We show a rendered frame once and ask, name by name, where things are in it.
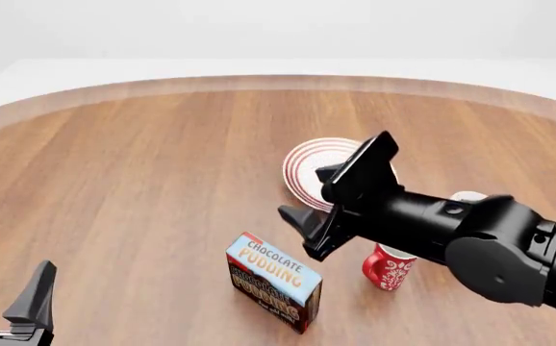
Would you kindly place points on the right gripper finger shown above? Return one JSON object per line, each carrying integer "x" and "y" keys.
{"x": 307, "y": 221}
{"x": 332, "y": 173}

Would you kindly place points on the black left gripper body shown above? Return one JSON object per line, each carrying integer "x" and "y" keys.
{"x": 4, "y": 339}

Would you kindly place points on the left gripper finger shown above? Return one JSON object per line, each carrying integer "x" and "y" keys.
{"x": 35, "y": 302}

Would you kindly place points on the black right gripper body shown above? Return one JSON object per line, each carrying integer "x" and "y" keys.
{"x": 327, "y": 238}

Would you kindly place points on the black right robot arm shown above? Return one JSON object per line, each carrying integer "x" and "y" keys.
{"x": 489, "y": 248}

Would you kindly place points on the white plate with red rings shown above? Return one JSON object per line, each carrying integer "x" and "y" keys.
{"x": 302, "y": 169}

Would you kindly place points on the chocolate pudding box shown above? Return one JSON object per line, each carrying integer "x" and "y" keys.
{"x": 270, "y": 274}

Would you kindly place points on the red patterned mug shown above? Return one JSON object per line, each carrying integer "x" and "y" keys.
{"x": 393, "y": 274}

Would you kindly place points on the white mug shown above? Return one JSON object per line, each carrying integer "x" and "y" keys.
{"x": 465, "y": 196}

